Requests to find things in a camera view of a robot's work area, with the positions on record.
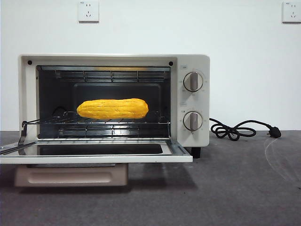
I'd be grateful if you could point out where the cream Toshiba toaster oven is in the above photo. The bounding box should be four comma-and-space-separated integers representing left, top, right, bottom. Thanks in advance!
18, 54, 211, 160

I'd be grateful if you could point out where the yellow corn cob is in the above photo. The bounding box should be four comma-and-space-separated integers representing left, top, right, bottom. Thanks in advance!
76, 97, 150, 120

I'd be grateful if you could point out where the black power cable with plug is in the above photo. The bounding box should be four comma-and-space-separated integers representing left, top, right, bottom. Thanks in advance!
209, 117, 282, 142

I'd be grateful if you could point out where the metal wire oven rack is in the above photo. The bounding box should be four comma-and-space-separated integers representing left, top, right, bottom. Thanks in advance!
53, 110, 171, 125

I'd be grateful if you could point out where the glass oven door with handle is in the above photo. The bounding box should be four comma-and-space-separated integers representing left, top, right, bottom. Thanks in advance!
0, 121, 194, 188

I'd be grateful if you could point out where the white wall socket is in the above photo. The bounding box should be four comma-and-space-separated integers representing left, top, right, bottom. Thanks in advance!
78, 0, 100, 24
282, 1, 301, 24

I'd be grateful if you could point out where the cream oven knob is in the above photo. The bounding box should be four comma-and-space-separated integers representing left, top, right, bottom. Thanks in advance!
182, 111, 203, 132
182, 72, 204, 92

